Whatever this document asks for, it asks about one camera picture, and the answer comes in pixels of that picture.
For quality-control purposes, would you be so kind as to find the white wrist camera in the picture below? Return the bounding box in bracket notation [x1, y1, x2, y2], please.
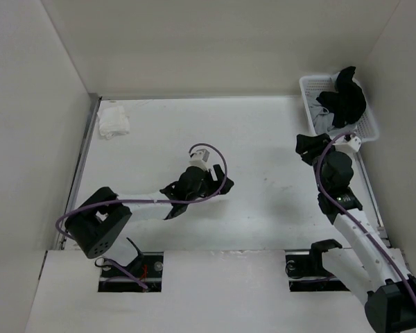
[334, 134, 362, 155]
[189, 148, 209, 171]

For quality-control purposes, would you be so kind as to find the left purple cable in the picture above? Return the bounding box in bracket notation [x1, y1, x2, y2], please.
[56, 143, 229, 289]

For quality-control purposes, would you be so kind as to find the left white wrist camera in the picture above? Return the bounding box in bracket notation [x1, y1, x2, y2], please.
[189, 148, 209, 171]

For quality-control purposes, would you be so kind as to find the white plastic basket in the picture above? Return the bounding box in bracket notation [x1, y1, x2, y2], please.
[299, 74, 379, 143]

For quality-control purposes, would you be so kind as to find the black tank top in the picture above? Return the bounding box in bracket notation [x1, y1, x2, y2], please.
[316, 66, 367, 128]

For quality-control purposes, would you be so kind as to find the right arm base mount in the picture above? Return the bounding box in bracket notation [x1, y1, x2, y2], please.
[285, 251, 349, 292]

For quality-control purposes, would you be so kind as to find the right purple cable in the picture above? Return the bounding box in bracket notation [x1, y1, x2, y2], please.
[315, 132, 416, 330]

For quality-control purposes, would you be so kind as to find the purple cable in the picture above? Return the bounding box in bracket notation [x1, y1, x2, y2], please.
[315, 132, 416, 330]
[56, 143, 229, 289]

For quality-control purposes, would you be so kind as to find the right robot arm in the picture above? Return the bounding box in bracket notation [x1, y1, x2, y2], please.
[295, 133, 416, 332]

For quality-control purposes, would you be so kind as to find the grey tank top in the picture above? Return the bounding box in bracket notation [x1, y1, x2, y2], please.
[309, 105, 335, 135]

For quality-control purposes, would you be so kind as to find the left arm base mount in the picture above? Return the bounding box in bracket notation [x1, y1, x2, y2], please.
[94, 252, 164, 293]

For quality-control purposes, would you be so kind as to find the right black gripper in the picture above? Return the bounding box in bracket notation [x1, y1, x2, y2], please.
[295, 133, 343, 193]

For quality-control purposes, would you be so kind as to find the folded white tank top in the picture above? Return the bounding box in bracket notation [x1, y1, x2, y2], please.
[97, 105, 130, 139]

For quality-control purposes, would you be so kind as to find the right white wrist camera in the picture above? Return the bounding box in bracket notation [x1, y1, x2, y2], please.
[334, 134, 362, 155]

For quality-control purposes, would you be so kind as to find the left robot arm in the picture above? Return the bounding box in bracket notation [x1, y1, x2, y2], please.
[64, 164, 234, 277]

